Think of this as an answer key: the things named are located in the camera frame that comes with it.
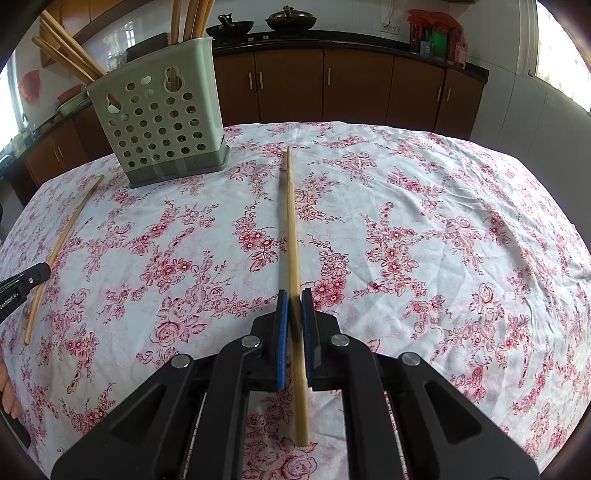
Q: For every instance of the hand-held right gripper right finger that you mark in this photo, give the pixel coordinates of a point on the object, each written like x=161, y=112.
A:
x=364, y=378

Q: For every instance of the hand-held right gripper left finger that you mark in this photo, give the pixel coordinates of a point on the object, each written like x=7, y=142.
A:
x=231, y=369

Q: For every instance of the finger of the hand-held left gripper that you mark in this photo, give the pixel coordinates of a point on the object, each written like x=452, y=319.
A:
x=25, y=281

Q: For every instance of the green perforated utensil holder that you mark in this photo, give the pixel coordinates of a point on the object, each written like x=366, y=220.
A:
x=194, y=60

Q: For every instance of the person's left hand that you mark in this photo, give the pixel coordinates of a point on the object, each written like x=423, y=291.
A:
x=8, y=392

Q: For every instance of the short brown base cabinets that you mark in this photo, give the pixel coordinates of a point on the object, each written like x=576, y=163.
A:
x=60, y=147

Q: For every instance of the red floral tablecloth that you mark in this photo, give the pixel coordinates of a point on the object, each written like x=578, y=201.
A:
x=415, y=230

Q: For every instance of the narrow side window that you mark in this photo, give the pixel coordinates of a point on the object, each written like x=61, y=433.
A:
x=9, y=101

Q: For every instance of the green enamel basin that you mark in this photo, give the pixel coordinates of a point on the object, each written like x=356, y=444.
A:
x=71, y=104

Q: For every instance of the red plastic bag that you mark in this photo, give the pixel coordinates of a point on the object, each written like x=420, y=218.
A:
x=31, y=86

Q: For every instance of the dark kitchen appliance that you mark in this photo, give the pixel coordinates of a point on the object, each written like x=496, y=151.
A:
x=138, y=50

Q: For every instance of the long brown base cabinets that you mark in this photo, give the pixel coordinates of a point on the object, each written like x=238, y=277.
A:
x=360, y=92

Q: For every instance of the black open wok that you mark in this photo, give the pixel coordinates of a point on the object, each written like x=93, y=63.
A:
x=231, y=28

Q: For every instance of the gas stove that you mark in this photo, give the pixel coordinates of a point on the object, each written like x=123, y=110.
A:
x=272, y=39

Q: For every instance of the black kitchen countertop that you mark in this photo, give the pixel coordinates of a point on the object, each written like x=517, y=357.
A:
x=360, y=44

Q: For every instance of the green box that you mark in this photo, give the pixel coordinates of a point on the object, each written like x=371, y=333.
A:
x=440, y=45

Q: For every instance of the black wok with lid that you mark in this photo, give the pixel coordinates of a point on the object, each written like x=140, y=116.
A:
x=291, y=21

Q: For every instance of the red packaged goods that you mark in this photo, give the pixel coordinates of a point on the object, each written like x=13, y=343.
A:
x=431, y=19

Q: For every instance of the large bright window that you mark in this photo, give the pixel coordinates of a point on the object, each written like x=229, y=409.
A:
x=563, y=46

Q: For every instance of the brown wall cabinets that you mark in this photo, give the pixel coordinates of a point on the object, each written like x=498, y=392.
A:
x=92, y=14

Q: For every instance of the white wall socket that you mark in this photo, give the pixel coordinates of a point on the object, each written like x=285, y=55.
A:
x=391, y=28

